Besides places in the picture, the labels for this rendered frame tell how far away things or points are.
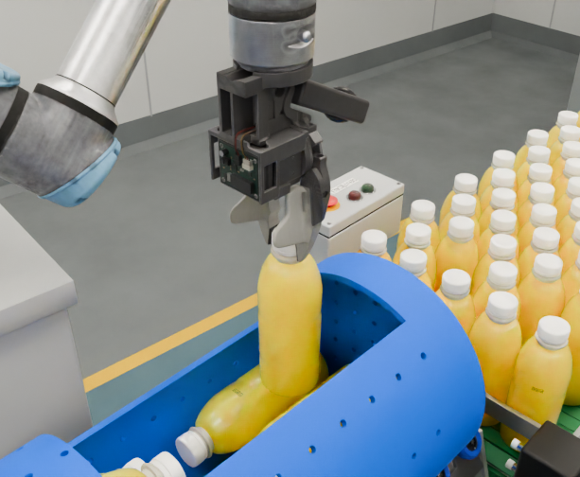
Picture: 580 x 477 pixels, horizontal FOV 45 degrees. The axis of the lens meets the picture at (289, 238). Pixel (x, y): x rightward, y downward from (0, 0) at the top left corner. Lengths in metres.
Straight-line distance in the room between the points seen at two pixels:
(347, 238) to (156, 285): 1.76
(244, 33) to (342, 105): 0.14
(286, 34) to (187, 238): 2.56
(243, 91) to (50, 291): 0.46
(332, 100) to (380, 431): 0.32
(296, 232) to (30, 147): 0.39
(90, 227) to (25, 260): 2.26
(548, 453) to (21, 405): 0.70
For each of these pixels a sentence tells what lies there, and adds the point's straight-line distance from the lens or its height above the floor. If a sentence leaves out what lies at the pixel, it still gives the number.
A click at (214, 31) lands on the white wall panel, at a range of 4.04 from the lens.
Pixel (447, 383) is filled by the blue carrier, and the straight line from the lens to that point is 0.78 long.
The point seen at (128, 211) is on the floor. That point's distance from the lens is 3.36.
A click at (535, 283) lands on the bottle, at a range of 1.10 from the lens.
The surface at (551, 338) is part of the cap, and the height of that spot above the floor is 1.10.
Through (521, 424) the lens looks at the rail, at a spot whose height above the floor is 0.97.
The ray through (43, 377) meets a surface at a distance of 1.05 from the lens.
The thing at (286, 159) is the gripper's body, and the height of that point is 1.41.
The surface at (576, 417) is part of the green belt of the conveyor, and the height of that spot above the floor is 0.90.
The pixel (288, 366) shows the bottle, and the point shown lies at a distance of 0.82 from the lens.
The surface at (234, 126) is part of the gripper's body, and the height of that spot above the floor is 1.45.
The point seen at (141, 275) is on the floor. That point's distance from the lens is 2.92.
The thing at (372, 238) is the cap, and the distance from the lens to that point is 1.08.
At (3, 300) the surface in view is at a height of 1.15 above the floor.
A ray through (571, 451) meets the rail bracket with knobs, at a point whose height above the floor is 1.00.
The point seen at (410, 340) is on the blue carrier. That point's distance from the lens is 0.75.
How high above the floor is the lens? 1.71
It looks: 34 degrees down
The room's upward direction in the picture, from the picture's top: straight up
